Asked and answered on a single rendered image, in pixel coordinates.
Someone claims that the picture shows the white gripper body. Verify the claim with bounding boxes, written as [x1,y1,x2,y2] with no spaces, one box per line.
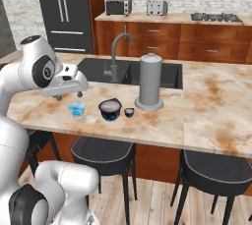
[40,70,90,99]

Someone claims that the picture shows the light blue yogurt container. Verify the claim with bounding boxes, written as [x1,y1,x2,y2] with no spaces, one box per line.
[68,101,88,118]

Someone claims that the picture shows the large dark blue yogurt container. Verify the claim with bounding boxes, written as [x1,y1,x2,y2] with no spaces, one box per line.
[97,97,123,123]

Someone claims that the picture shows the small dark blue yogurt container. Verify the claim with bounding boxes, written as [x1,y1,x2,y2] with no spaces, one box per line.
[123,106,136,119]

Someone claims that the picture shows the dark grey sink basin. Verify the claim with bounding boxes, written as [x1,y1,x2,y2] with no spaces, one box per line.
[77,57,184,90]

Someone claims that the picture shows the grey curved tap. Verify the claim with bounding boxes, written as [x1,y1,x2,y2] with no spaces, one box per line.
[103,32,135,84]

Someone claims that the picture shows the black bar stool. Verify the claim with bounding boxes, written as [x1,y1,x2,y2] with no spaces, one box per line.
[169,148,252,225]
[70,135,139,225]
[25,129,62,178]

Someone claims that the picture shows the grey paper towel holder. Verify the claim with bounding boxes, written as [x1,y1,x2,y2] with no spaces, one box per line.
[134,52,164,112]

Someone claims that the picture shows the black fridge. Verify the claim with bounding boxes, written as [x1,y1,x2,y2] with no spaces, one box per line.
[33,0,96,55]

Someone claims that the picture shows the grey toaster oven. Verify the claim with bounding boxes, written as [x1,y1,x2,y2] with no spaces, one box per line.
[105,0,133,17]

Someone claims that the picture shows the brown wooden island cabinet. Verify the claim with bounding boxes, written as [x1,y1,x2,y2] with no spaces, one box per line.
[38,132,252,197]

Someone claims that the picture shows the silver toaster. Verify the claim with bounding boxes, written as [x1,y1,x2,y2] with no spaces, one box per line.
[146,0,169,17]

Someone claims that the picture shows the brown wooden base cupboards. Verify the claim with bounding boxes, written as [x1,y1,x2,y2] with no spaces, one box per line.
[94,20,252,65]

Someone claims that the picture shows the black gas hob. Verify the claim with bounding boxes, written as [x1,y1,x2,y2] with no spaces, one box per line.
[190,11,244,24]

